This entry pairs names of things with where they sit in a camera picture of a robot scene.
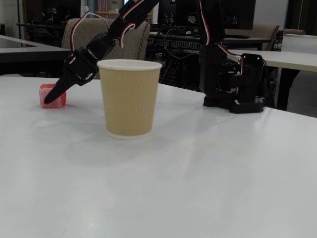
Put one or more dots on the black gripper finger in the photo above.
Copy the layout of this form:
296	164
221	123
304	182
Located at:
59	90

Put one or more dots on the tan ribbed paper cup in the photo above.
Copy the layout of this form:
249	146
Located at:
128	104

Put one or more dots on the red striped poster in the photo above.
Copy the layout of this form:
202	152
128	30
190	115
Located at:
102	4

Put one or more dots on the black computer monitor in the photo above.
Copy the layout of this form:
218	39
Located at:
240	12
62	7
180	10

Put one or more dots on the tan office chair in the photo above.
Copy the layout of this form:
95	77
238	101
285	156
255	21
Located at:
262	34
294	31

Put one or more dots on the red foam cube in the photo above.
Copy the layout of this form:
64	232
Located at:
45	90

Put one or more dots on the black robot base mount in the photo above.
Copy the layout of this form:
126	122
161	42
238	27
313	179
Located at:
247	106

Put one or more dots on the white table with black edge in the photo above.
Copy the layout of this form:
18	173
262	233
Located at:
37	53

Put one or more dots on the cream top table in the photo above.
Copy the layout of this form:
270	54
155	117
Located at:
284	60

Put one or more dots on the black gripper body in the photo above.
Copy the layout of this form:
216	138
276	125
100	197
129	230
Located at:
79	70

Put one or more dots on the beige fabric chair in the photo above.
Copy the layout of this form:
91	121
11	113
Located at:
81	32

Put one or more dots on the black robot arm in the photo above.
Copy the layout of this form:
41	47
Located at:
213	62

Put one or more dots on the dark equipment desk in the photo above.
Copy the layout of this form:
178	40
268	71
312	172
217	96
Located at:
37	29

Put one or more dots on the white desk panel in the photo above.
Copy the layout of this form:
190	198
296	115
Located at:
299	42

